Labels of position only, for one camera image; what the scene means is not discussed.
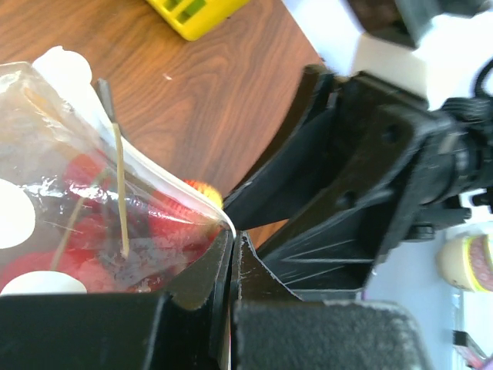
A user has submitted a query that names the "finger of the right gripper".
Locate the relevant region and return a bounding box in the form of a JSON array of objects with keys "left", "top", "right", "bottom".
[
  {"left": 257, "top": 189, "right": 389, "bottom": 301},
  {"left": 225, "top": 64, "right": 345, "bottom": 230}
]

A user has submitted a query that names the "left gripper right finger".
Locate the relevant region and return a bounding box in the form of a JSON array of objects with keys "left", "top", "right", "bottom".
[{"left": 231, "top": 232, "right": 430, "bottom": 369}]

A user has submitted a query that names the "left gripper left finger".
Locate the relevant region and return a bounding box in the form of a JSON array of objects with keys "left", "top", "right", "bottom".
[{"left": 1, "top": 231, "right": 234, "bottom": 369}]

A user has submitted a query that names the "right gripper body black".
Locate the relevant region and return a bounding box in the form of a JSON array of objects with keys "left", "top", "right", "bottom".
[{"left": 330, "top": 72, "right": 468, "bottom": 261}]

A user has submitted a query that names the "toy strawberry bunch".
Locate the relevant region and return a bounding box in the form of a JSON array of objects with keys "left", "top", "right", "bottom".
[{"left": 0, "top": 79, "right": 226, "bottom": 294}]

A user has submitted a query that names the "polka dot zip bag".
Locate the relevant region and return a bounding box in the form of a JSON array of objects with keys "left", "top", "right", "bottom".
[{"left": 0, "top": 45, "right": 236, "bottom": 296}]

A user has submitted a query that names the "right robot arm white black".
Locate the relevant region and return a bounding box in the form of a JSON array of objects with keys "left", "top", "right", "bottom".
[{"left": 224, "top": 65, "right": 492, "bottom": 301}]

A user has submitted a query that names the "cream enamel mug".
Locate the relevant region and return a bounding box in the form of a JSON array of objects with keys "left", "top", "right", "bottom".
[{"left": 436, "top": 234, "right": 492, "bottom": 293}]

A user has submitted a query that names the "yellow plastic basket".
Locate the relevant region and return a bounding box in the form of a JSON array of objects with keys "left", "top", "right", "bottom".
[{"left": 146, "top": 0, "right": 248, "bottom": 41}]

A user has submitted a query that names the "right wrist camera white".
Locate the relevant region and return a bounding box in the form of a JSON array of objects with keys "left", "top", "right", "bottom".
[{"left": 348, "top": 1, "right": 492, "bottom": 108}]

